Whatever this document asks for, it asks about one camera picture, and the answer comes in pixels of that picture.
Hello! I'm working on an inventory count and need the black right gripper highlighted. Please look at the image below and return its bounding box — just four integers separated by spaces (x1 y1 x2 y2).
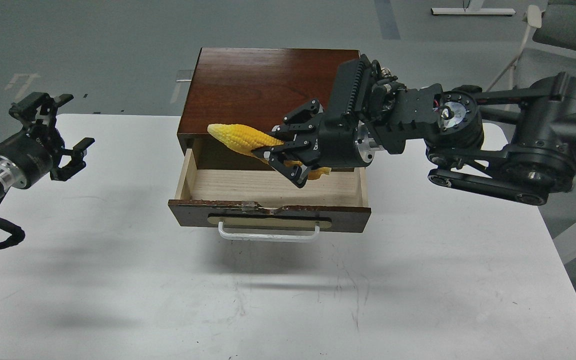
251 98 374 188

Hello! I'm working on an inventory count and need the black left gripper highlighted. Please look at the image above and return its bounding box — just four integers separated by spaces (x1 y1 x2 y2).
0 92 95 190

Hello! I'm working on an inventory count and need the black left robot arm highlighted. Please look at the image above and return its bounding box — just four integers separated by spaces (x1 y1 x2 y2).
0 92 94 249

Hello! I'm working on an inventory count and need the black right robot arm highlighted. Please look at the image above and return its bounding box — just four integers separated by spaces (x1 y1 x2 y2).
252 55 576 206

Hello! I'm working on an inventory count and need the dark wooden cabinet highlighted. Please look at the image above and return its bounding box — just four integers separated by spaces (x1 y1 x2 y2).
177 47 360 171

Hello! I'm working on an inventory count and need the wooden drawer with white handle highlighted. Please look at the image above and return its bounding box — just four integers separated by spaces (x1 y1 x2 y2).
167 143 371 242

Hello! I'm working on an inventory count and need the yellow corn cob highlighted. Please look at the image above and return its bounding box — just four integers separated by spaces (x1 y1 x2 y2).
206 123 332 180

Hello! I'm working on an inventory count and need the grey office chair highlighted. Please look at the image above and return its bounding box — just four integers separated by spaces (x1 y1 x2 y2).
487 0 576 91

